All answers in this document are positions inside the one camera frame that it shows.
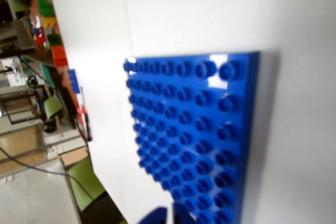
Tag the red 2x2 toy block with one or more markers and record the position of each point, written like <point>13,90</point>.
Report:
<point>40,39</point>

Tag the yellow toy block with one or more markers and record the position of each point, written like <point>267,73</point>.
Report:
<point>48,22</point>

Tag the green chair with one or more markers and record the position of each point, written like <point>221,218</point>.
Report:
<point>52,106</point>
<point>84,179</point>

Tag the orange 2x2 toy block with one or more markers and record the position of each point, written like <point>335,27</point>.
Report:
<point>58,52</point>

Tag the blue toy block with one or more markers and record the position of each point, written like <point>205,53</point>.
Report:
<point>74,81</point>

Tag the black and red tool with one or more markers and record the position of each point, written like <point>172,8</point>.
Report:
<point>85,119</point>

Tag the blue 8x8 studded base plate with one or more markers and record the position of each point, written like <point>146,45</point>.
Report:
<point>191,129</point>

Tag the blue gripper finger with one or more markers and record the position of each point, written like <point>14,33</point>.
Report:
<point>182,216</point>
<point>157,217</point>

